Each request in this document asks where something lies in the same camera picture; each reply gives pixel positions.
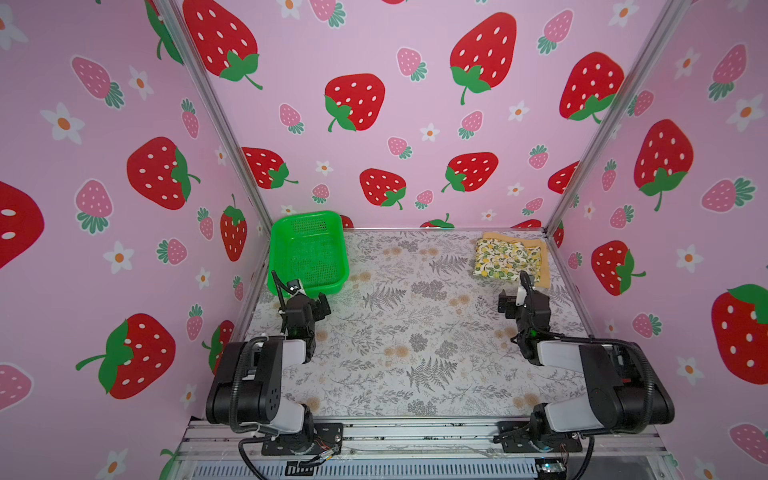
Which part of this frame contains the tan yellow skirt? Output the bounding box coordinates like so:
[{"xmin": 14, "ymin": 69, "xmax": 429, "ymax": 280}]
[{"xmin": 481, "ymin": 231, "xmax": 552, "ymax": 288}]

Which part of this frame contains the lemon print skirt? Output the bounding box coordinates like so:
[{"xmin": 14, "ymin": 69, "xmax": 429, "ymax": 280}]
[{"xmin": 472, "ymin": 237, "xmax": 544, "ymax": 283}]

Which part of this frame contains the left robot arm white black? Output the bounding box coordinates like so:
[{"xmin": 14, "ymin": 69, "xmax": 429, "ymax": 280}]
[{"xmin": 205, "ymin": 274, "xmax": 331, "ymax": 436}]

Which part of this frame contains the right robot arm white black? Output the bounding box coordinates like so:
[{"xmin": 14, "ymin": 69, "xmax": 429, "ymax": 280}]
[{"xmin": 494, "ymin": 271, "xmax": 675, "ymax": 450}]

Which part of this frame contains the green plastic basket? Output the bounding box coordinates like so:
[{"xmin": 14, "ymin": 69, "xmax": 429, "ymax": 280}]
[{"xmin": 269, "ymin": 211, "xmax": 350, "ymax": 298}]

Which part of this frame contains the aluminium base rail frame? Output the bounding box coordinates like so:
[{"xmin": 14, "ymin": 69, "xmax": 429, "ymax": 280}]
[{"xmin": 162, "ymin": 417, "xmax": 683, "ymax": 479}]

